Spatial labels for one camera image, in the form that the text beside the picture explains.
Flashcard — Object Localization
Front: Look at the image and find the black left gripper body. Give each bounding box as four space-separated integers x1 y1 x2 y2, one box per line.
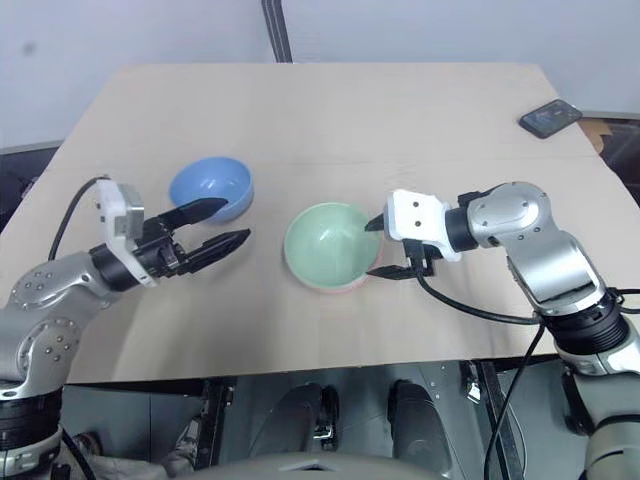
133 211 195 280

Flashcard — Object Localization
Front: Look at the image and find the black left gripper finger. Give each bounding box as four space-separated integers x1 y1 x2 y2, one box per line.
158 197 229 233
185 228 252 272

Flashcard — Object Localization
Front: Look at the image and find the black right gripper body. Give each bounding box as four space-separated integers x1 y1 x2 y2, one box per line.
402 239 444 277

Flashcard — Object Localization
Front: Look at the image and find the green plastic bowl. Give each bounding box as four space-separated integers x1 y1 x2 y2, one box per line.
283 201 385 290

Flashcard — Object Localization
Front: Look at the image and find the blue plastic bowl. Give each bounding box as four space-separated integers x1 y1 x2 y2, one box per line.
168 156 256 226

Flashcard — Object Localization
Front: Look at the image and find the dark rounded shape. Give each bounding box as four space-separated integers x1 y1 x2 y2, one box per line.
272 382 341 456
387 379 451 466

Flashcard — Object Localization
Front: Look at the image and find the black smartphone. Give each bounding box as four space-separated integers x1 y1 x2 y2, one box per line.
518 98 584 140

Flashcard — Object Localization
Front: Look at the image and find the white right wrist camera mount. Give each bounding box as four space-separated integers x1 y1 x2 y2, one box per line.
383 188 461 264

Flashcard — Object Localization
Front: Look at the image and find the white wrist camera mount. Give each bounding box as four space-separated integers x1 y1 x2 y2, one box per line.
383 188 461 264
95 178 160 289

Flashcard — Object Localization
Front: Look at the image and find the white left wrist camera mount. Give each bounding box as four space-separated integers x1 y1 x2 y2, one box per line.
95 178 160 289

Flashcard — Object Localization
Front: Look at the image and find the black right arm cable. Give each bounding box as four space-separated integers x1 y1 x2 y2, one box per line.
413 273 554 480

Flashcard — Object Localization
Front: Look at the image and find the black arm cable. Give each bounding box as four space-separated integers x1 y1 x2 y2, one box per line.
413 273 554 480
47 174 111 262

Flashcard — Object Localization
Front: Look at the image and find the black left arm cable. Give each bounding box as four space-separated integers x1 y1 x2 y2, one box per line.
47 174 111 262

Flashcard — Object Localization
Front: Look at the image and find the black table frame leg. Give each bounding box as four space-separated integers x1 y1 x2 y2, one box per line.
462 359 506 451
197 379 236 451

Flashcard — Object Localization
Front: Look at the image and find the dark vertical wall post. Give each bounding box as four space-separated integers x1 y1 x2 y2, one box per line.
260 0 294 65

